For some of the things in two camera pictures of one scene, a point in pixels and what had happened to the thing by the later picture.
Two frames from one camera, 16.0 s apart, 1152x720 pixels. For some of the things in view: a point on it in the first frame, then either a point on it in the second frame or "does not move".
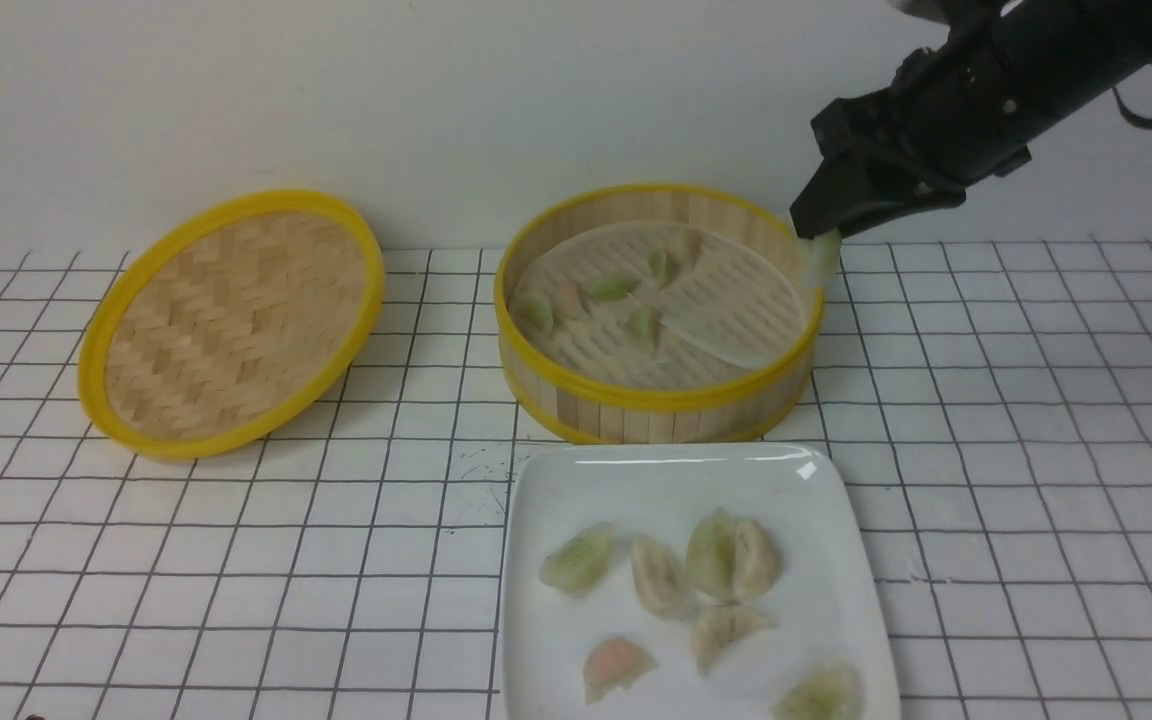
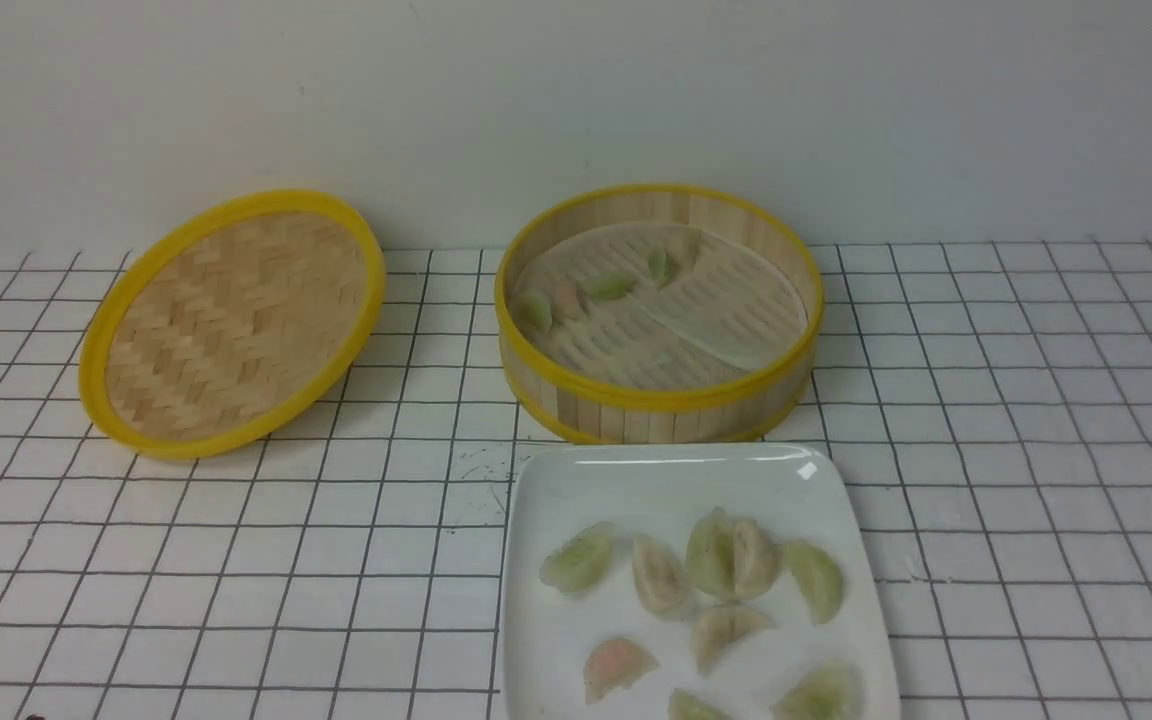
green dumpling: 643,325 to 684,706
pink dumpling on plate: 613,663 does not move
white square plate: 688,581 does not move
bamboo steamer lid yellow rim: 226,323 does not move
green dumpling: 819,258 to 818,578
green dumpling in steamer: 663,267 does not move
